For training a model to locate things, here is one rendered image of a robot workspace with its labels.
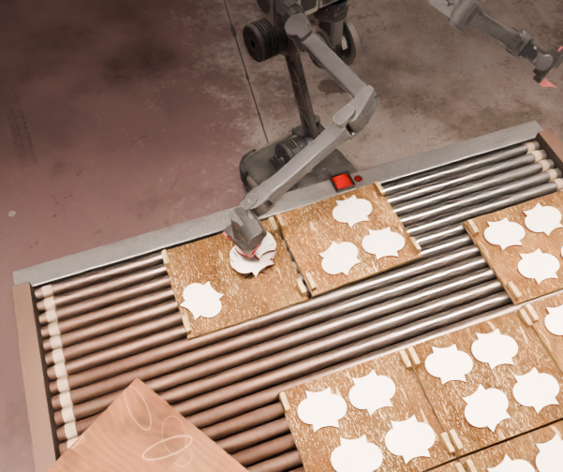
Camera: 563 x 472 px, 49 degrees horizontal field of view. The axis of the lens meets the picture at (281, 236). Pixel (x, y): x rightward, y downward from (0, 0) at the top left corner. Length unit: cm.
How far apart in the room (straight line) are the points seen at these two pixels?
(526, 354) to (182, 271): 114
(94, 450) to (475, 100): 314
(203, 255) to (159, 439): 67
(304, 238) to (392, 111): 193
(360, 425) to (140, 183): 219
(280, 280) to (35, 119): 247
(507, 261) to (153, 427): 127
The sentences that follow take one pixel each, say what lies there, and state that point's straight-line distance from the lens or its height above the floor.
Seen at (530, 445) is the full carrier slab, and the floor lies 94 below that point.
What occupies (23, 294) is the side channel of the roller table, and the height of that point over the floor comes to 95.
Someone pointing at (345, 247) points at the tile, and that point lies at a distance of 215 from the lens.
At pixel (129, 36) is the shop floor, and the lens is 460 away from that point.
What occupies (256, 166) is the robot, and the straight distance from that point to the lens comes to 330.
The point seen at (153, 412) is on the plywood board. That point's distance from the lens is 182.
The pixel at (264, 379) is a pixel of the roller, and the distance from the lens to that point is 195.
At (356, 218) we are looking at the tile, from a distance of 222.
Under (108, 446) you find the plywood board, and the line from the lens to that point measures 182.
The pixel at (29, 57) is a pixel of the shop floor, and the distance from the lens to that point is 464.
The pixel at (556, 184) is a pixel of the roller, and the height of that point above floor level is 92.
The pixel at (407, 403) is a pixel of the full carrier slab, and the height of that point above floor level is 94.
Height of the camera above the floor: 273
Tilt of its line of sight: 56 degrees down
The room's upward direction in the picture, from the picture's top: 1 degrees counter-clockwise
